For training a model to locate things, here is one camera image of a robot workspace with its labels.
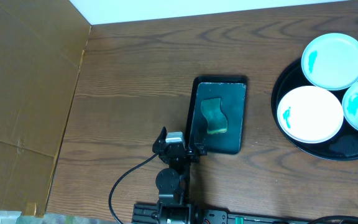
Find green scrubbing sponge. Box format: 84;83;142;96
201;98;228;134

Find black cable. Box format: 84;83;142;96
108;152;160;224

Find black round tray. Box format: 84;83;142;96
271;58;358;161

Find white plate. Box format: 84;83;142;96
276;86;344;144

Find black rectangular tray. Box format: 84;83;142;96
185;75;247;154

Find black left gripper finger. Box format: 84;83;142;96
156;126;167;146
194;132;207;156

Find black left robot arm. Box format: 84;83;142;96
152;128;207;224

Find brown cardboard sheet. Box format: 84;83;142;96
0;0;91;217

